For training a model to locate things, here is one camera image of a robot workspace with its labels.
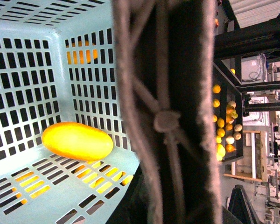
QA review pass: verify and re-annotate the yellow mango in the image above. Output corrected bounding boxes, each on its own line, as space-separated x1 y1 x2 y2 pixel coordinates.
42 122 114 161

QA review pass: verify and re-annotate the light blue plastic basket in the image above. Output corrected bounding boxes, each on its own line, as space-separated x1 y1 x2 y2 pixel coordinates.
0 0 139 224

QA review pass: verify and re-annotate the fruit shelf rack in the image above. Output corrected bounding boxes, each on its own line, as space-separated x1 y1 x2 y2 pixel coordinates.
211 30 280 164

